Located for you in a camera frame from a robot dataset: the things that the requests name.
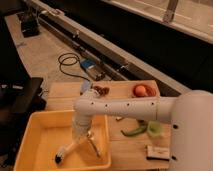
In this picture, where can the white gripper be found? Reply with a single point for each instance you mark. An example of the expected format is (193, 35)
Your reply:
(78, 131)

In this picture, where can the white black-bristled brush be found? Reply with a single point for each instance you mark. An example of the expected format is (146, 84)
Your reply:
(63, 151)

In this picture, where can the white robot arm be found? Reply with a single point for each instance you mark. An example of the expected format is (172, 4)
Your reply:
(190, 116)

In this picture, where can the yellow plastic tray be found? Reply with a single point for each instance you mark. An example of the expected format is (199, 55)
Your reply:
(47, 131)

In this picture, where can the metal spoon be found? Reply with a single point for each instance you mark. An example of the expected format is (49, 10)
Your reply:
(90, 139)

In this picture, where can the dark red grapes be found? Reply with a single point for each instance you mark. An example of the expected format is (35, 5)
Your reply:
(101, 90)

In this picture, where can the blue sponge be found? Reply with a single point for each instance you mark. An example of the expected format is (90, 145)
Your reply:
(86, 85)

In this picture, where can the blue grey device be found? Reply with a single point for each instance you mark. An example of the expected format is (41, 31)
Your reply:
(93, 70)

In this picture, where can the green chili pepper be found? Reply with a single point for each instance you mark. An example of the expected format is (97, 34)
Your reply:
(135, 132)

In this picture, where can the black stool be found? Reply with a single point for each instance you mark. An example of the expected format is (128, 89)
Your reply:
(15, 109)

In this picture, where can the orange ball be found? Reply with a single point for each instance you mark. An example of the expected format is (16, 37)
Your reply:
(140, 91)

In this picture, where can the orange bowl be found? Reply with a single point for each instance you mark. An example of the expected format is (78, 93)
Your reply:
(150, 91)

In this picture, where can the black box on floor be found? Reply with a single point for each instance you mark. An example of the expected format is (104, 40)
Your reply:
(29, 25)

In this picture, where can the long metal rail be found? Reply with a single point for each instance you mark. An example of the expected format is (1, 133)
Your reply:
(137, 67)

